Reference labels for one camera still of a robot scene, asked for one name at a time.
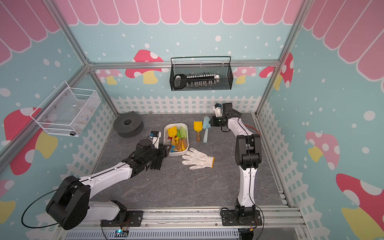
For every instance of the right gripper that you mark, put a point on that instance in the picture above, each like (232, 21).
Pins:
(213, 121)

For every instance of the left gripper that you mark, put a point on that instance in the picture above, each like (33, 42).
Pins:
(163, 152)

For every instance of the white plastic storage box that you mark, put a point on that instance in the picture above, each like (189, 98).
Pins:
(167, 140)

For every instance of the light blue trowel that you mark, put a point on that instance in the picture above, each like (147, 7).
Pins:
(206, 126)

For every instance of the yellow shovel wooden handle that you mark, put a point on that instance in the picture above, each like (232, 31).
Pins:
(198, 127)

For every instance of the light green trowel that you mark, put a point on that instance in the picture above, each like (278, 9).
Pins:
(184, 137)

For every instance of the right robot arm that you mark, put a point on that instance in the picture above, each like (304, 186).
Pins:
(248, 156)

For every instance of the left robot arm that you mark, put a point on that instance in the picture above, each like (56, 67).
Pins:
(71, 205)

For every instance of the grey filament spool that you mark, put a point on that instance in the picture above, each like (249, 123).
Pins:
(128, 125)

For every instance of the white work glove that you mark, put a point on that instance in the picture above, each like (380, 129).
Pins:
(197, 160)

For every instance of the black socket holder tool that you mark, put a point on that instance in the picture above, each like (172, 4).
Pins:
(182, 81)

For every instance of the green circuit board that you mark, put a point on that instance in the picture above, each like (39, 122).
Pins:
(121, 233)

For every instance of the black aluminium rail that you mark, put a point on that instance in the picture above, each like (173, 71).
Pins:
(158, 160)

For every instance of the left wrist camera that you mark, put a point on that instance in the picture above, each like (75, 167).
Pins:
(155, 136)

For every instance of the green trowel wooden handle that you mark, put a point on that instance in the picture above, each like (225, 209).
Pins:
(179, 140)

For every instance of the black wire mesh basket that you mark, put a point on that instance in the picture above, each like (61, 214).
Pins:
(194, 66)

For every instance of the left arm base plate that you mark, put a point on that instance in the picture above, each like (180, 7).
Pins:
(125, 219)

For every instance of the white wire mesh basket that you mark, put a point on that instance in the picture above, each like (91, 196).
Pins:
(66, 111)

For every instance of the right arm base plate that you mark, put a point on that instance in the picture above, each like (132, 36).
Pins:
(230, 218)

